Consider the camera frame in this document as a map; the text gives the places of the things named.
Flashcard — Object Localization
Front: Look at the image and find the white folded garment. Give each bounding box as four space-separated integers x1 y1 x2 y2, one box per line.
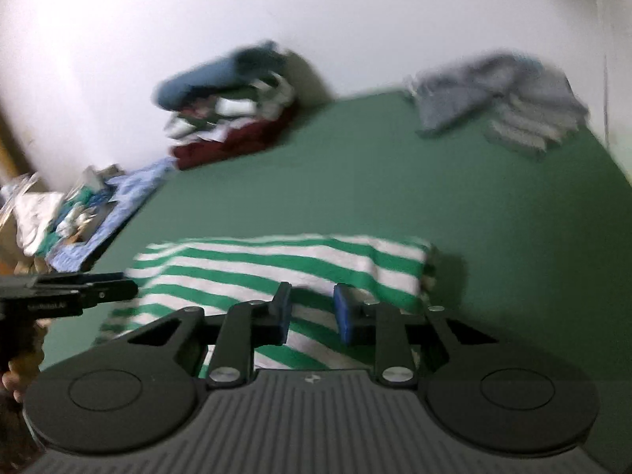
207 118 248 140

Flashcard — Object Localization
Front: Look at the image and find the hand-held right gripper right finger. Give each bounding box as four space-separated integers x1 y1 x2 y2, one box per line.
335 284 497 387

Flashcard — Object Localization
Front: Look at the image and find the person's left forearm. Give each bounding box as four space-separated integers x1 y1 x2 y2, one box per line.
0 395 38 461

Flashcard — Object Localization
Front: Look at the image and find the green white folded cardigan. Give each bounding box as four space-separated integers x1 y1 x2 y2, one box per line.
165 76 298 140

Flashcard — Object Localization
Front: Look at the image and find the blue folded sweater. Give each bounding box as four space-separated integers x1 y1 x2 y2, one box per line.
154 42 288 112

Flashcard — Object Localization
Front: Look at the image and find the pile of assorted clutter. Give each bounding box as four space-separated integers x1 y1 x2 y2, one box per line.
0 165 120 258

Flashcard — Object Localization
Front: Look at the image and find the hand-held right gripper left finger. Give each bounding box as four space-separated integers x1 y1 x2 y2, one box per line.
129 282 293 388

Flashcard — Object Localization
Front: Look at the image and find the grey striped cloth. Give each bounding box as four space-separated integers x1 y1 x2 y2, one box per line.
484 101 579 162

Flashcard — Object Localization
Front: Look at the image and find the blue white checked cloth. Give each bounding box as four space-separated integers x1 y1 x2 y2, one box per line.
47 158 177 273

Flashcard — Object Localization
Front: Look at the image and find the white wall cable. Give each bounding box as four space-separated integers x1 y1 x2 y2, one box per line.
587 0 612 151

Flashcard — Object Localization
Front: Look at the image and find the maroon folded garment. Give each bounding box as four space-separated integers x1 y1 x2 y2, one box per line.
170 103 300 171

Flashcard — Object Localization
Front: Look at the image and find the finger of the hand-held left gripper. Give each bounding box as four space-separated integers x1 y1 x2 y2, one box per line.
34 273 126 290
81 280 139 313

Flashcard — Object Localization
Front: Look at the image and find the green white striped shirt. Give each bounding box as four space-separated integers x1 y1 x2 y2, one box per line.
96 234 438 371

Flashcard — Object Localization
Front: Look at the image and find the person's left hand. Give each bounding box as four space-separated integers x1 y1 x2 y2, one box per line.
2 355 43 401

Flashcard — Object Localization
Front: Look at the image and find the grey sweater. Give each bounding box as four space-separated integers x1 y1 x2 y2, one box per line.
405 54 589 140

